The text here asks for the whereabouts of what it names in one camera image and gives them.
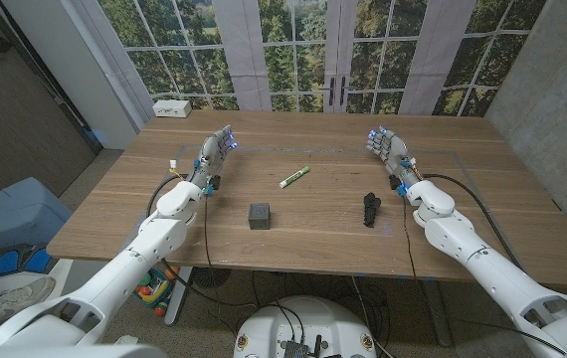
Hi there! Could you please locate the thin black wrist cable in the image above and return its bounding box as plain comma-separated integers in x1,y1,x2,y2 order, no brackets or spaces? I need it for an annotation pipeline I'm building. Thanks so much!
203,193,258,308
401,197,420,280

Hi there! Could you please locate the white robot torso base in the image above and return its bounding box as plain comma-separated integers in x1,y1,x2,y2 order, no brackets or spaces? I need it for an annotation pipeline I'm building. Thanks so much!
233,296,378,358

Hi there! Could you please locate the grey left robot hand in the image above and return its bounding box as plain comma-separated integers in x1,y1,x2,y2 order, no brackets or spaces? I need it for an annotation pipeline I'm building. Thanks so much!
186,123,239,188

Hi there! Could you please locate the white power strip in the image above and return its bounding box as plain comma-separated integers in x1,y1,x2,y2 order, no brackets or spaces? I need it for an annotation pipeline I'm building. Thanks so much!
152,99,193,119

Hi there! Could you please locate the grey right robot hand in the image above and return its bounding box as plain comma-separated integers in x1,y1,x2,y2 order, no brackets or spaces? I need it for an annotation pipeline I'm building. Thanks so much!
365,124,420,188

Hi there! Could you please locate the white table leg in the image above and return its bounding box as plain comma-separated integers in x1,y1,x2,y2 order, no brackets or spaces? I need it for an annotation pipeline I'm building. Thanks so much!
163,266,194,327

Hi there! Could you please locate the white green dry-erase marker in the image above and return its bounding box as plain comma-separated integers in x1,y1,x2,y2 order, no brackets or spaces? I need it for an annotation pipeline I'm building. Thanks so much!
279,169,304,189

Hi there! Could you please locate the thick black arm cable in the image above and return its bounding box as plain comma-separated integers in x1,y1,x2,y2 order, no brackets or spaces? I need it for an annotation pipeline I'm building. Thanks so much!
421,172,526,273
145,173,188,219

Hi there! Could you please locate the black plastic toy figure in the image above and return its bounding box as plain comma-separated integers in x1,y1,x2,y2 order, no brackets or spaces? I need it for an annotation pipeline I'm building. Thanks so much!
362,192,382,229

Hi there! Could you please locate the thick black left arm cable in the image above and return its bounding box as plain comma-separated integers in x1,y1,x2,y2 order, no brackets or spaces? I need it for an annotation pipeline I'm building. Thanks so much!
145,173,188,219

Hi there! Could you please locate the printed window forest backdrop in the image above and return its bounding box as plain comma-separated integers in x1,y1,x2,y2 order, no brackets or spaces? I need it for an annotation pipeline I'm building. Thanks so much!
72,0,548,118

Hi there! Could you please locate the teal basket of toys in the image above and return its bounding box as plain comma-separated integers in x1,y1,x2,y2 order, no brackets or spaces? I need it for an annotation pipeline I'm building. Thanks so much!
132,266,180,318

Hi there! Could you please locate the beige white sneaker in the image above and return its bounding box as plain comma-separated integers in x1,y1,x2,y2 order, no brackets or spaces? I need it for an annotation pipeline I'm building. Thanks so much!
0,276,57,329

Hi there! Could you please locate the thin black left wrist cable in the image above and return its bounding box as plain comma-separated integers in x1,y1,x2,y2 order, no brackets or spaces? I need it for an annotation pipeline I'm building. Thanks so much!
203,193,258,308

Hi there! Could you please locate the round black floor fan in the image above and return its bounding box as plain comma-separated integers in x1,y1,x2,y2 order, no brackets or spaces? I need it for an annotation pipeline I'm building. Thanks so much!
192,267,233,289

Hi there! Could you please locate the blue black foot pedal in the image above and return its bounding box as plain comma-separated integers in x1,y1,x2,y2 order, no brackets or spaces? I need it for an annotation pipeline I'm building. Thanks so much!
0,243,59,279

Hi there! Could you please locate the grey table leg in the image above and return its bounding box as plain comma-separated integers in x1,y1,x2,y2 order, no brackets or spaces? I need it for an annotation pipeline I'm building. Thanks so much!
422,277,454,348

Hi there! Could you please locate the dark grey cube block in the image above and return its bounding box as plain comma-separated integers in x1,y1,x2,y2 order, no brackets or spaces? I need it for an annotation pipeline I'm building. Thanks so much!
248,202,272,231

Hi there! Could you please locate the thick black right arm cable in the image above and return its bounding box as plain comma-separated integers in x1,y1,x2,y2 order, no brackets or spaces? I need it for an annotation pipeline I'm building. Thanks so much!
421,172,526,273

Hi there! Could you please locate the grey-blue storage bin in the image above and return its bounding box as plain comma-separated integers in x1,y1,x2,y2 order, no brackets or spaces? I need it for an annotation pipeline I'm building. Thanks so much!
0,177,74,253

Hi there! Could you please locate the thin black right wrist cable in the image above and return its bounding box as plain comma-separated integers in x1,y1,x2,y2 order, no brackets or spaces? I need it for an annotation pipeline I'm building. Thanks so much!
401,197,420,280

